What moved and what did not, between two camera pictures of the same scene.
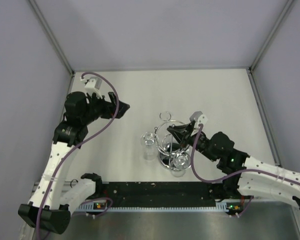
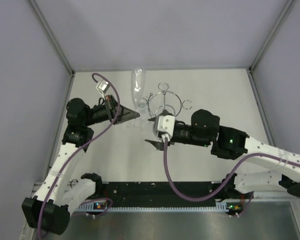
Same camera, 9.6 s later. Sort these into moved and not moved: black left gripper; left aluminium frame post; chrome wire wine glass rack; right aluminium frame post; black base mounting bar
Moved: black left gripper; chrome wire wine glass rack
Not moved: right aluminium frame post; black base mounting bar; left aluminium frame post
